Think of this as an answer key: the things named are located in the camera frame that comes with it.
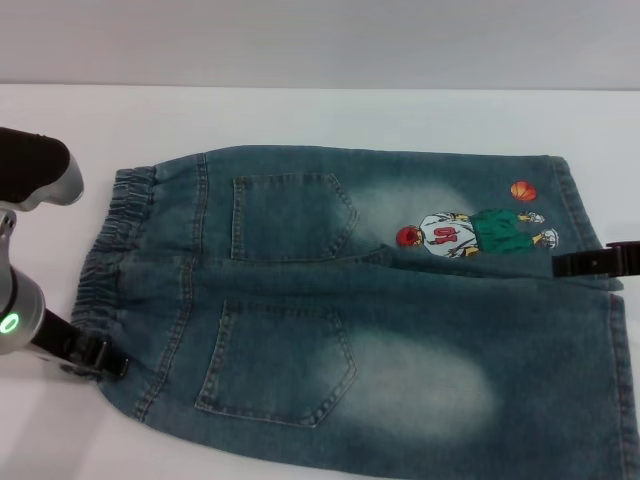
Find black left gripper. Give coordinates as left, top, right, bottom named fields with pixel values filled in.
left=29, top=311, right=131, bottom=382

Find blue denim shorts with cartoon print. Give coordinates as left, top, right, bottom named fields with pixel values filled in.
left=59, top=144, right=640, bottom=480

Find left wrist camera black silver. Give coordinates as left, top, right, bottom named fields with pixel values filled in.
left=0, top=126, right=85, bottom=214

